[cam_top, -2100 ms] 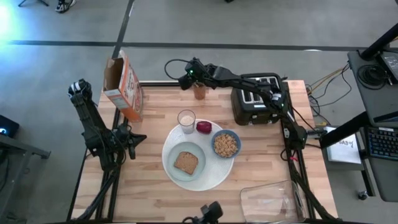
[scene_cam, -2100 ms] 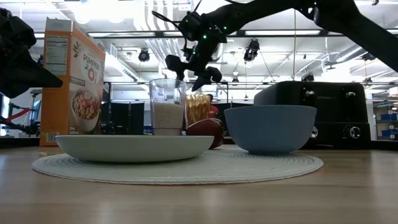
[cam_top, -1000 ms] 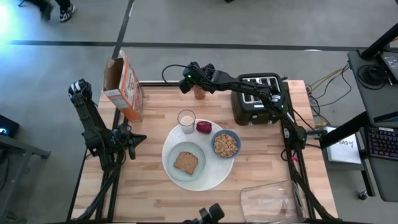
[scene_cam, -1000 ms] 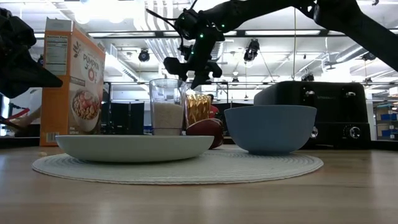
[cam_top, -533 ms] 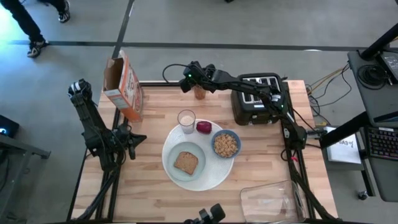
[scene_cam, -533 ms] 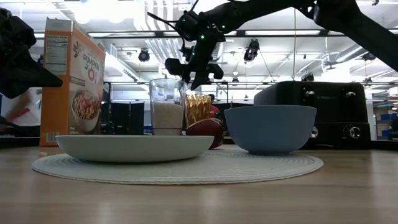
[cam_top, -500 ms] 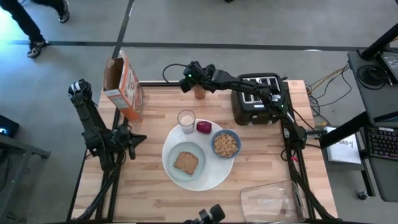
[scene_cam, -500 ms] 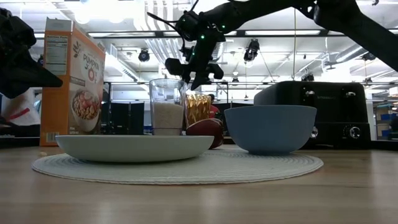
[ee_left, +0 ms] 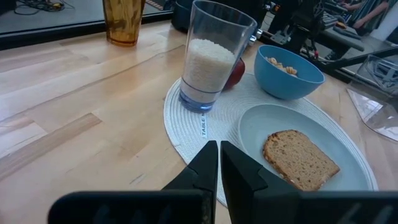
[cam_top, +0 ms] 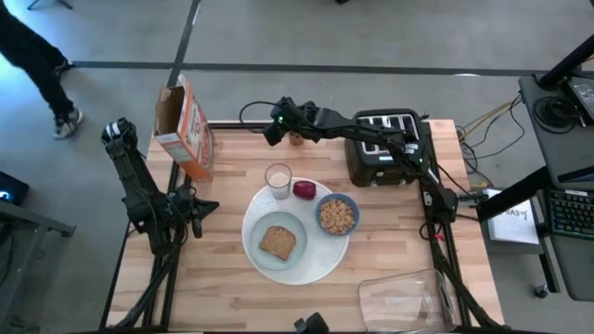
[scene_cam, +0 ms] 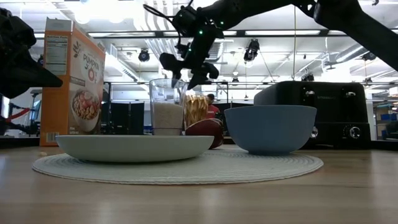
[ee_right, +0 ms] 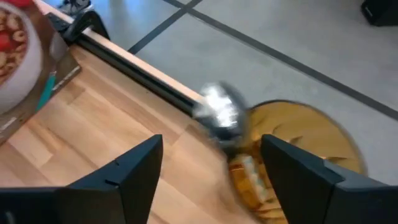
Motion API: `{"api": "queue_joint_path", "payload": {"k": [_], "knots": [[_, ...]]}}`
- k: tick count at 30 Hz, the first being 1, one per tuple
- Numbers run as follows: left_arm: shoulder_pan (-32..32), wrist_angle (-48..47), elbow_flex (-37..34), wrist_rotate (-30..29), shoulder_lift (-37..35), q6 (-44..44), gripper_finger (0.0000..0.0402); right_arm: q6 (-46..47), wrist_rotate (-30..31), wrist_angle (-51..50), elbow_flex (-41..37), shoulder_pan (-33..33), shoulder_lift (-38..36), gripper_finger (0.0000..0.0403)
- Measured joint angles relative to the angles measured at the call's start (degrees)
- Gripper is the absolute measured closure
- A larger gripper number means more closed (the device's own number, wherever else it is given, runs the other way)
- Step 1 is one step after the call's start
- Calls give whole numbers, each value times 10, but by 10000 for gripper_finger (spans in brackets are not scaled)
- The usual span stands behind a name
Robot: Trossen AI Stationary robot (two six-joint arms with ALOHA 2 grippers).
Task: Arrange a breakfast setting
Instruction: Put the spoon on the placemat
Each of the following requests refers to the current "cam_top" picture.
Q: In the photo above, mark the laptop screen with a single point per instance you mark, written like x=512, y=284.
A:
x=580, y=174

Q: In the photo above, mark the brown toast slice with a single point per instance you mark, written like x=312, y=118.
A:
x=278, y=243

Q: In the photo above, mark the grey connector box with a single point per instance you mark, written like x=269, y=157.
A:
x=471, y=198

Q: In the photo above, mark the orange cereal box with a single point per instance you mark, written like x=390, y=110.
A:
x=192, y=139

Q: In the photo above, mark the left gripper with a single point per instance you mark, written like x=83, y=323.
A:
x=185, y=209

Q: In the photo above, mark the amber ribbed utensil cup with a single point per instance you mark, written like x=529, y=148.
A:
x=297, y=139

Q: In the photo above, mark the clear plastic container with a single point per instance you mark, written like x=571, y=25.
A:
x=404, y=301

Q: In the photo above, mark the black tripod leg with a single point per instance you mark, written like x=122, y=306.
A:
x=62, y=3

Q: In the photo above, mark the red apple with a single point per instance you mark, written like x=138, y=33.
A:
x=304, y=190

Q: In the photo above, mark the black caster wheel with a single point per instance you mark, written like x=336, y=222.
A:
x=541, y=291

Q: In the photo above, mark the white round woven placemat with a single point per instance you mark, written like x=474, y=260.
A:
x=320, y=260

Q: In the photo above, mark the black aluminium table frame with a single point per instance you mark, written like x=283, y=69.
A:
x=232, y=125

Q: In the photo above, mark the black four-slot toaster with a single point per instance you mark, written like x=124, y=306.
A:
x=366, y=171

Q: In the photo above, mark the person's shoe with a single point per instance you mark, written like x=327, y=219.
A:
x=68, y=123
x=64, y=68

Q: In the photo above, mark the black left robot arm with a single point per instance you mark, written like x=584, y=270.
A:
x=134, y=185

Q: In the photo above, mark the white paper sheet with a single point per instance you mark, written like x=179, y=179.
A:
x=515, y=222

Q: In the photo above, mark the grey metal stand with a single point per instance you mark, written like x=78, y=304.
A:
x=37, y=222

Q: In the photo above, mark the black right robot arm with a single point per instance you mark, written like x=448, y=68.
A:
x=371, y=132

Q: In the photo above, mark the black phone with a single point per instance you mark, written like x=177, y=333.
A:
x=582, y=95

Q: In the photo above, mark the clear drinking glass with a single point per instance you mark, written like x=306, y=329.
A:
x=278, y=183

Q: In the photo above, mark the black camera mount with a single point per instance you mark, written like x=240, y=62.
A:
x=313, y=324

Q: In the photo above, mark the black monitor pole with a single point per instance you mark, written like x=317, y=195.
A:
x=566, y=62

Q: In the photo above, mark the grey desk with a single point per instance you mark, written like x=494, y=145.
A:
x=571, y=148

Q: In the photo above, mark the blue bowl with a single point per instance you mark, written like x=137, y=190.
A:
x=320, y=204

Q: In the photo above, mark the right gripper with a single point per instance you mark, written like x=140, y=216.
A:
x=290, y=118

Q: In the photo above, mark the black slanted beam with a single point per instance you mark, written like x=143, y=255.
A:
x=515, y=195

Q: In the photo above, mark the toasted cereal pieces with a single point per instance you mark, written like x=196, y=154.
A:
x=337, y=216

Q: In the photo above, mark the pale blue plate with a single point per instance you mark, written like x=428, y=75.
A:
x=260, y=227

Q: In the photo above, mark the black device with blue light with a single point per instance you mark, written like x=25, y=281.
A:
x=11, y=190

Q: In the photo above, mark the person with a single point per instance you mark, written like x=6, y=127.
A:
x=32, y=55

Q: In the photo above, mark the black keyboard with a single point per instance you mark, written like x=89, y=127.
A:
x=573, y=213

